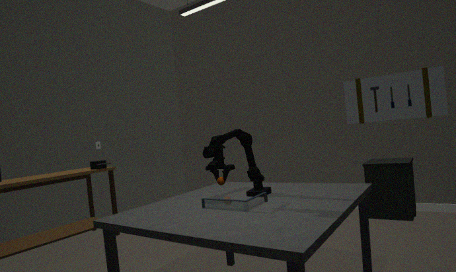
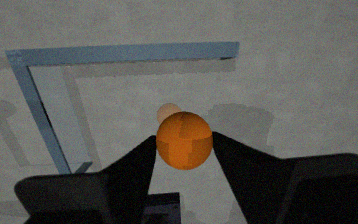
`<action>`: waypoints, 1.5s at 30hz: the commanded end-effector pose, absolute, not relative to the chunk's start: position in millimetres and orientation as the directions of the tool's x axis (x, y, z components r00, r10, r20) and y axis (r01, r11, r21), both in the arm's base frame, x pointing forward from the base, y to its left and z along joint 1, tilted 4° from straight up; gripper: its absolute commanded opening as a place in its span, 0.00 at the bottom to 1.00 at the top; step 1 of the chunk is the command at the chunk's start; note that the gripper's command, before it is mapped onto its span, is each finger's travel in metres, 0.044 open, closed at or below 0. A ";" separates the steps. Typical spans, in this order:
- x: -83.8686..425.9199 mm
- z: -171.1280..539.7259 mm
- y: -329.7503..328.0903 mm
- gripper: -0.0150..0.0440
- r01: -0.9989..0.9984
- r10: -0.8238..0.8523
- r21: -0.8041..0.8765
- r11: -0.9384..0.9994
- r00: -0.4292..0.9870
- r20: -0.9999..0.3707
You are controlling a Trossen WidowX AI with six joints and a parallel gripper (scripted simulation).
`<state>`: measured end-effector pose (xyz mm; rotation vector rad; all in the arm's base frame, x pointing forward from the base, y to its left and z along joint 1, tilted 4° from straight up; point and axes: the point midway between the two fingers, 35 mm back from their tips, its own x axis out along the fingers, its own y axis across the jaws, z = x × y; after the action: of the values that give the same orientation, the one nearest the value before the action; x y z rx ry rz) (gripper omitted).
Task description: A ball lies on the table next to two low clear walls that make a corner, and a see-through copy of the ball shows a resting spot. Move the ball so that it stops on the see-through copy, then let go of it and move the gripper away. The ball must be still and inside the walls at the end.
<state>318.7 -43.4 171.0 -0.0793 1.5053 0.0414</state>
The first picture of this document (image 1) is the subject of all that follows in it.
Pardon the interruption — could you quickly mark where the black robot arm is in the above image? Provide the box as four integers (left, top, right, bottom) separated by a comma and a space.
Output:
203, 129, 265, 191

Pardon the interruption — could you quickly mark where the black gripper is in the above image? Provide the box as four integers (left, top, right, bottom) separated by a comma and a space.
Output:
206, 156, 235, 182

